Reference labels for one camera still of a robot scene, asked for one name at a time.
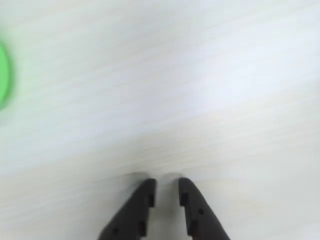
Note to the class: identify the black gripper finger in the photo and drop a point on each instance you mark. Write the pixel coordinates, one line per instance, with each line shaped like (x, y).
(202, 215)
(131, 212)

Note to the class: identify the green round toy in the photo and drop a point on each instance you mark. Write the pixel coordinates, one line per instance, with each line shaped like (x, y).
(3, 75)

